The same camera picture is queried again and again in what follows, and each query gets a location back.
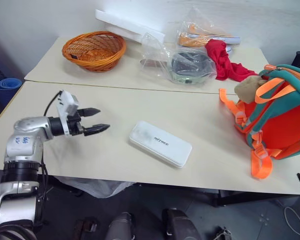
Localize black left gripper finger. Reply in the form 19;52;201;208
79;107;102;118
83;123;111;137

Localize orange shoe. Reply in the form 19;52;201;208
186;23;232;39
177;34;211;48

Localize white rectangular case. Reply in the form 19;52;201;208
128;120;193;169

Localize orange wicker basket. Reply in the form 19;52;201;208
61;30;127;73

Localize clear bag around orange shoes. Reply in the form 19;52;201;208
176;6;242;49

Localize blue plastic cups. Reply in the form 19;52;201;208
0;77;24;101

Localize white floor cable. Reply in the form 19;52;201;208
283;205;300;240

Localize tan plush toy head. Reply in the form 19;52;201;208
233;74;267;104

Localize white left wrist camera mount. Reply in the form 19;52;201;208
55;90;80;136

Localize black object with green rim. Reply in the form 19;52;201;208
170;51;214;85

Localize red cloth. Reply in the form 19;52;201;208
205;39;259;83

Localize white foam board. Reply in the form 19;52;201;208
94;8;166;44

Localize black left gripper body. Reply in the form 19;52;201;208
66;109;87;137

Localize orange and teal backpack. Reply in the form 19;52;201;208
219;64;300;180

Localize white plastic bag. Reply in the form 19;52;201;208
53;174;136;200

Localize clear bag around black object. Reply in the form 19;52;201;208
168;47;218;86

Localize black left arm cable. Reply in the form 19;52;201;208
34;90;64;227

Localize black table frame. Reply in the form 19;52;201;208
136;183;300;209

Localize empty clear plastic bag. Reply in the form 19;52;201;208
139;32;172;79

